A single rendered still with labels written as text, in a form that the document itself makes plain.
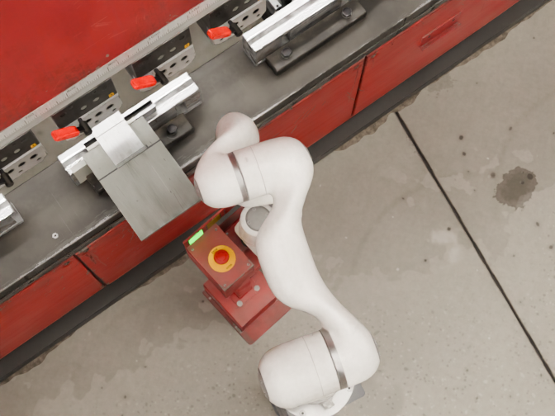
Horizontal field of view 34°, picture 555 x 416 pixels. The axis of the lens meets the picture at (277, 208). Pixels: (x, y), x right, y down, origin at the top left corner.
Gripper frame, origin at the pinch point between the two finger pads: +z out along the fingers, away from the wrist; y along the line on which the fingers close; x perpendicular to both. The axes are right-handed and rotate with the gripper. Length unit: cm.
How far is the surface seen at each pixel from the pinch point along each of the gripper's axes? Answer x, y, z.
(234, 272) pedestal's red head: -9.9, 3.4, -3.4
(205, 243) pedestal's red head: -10.3, -7.5, -2.4
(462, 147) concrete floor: 90, 18, 74
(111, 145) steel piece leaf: -13.2, -38.5, -22.1
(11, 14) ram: -18, -45, -97
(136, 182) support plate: -14.7, -27.4, -22.9
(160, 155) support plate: -5.9, -28.6, -22.8
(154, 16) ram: 6, -40, -69
